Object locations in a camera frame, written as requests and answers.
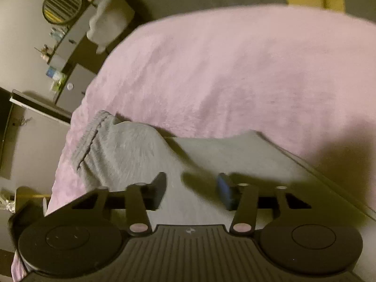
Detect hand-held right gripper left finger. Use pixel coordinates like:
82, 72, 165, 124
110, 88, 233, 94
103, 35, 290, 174
50, 172, 168, 238

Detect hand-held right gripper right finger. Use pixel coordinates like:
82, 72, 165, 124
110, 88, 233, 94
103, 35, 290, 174
217, 173, 316, 237

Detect grey pants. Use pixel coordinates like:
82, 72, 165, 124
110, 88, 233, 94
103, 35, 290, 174
72, 110, 376, 271

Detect pink fleece blanket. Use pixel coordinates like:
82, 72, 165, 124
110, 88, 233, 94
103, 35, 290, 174
12, 3, 376, 274

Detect green and white packet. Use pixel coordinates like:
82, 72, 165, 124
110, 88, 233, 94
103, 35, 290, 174
49, 73, 67, 92

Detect grey dresser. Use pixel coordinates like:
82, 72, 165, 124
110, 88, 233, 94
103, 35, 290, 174
47, 0, 102, 113

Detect small tan figurine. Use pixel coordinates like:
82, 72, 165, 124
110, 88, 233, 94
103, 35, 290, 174
35, 44, 55, 62

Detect round dark-framed mirror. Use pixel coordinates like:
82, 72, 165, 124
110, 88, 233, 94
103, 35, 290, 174
43, 0, 86, 24

